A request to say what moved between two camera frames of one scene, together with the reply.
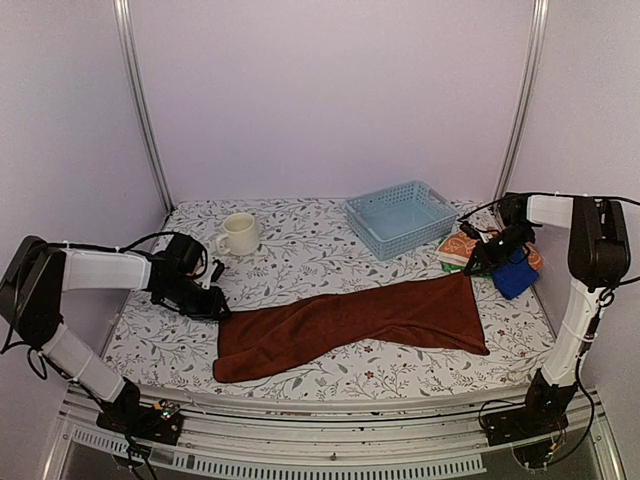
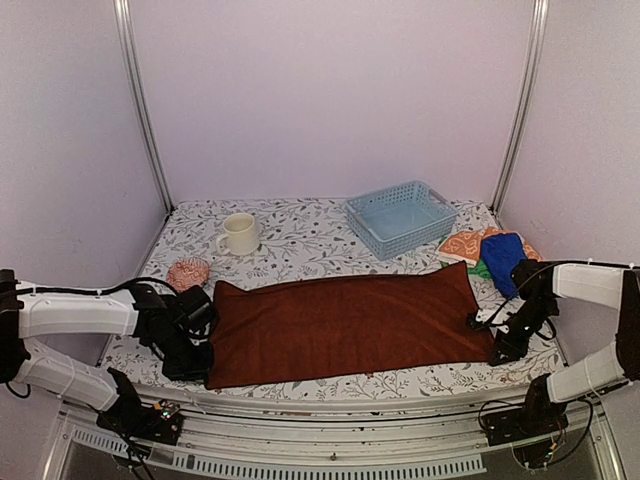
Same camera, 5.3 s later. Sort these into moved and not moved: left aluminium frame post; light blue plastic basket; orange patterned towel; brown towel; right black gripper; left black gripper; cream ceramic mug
Moved: brown towel; left black gripper; right black gripper
Not moved: light blue plastic basket; left aluminium frame post; orange patterned towel; cream ceramic mug
